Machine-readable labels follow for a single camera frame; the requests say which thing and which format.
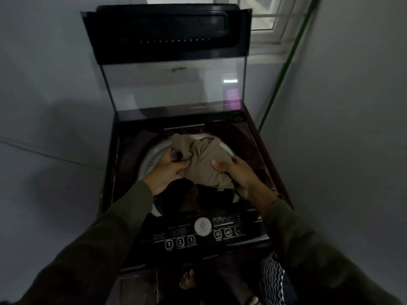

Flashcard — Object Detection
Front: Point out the person's right hand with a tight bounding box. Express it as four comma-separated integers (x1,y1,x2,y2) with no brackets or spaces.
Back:
210,155,280,208

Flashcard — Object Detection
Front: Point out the person's left hand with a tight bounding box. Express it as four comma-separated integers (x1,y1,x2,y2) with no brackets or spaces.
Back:
142,146,191,197

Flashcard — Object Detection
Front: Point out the dark maroon washing machine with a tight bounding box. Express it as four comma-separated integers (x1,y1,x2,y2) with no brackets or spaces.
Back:
97,101,295,283

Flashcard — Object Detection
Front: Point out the beige garment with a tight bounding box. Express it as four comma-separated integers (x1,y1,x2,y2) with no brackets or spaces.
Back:
171,133,237,191

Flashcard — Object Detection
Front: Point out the black white zigzag laundry basket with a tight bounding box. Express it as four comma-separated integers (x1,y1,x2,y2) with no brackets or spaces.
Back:
259,250,298,305

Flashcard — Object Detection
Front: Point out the glass washing machine lid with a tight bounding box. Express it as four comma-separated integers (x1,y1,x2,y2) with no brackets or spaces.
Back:
80,3,253,123

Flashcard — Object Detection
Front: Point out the person's left forearm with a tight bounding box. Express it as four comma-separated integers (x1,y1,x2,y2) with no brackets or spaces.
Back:
12,180,154,305

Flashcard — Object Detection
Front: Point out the person's right forearm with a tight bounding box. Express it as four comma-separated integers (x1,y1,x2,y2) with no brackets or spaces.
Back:
259,198,404,305

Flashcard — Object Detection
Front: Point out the person's left foot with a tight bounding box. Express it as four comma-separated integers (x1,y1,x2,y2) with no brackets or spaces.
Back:
179,269,195,291

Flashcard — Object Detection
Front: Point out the green pipe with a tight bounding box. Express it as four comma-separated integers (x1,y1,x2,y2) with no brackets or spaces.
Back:
257,0,322,132

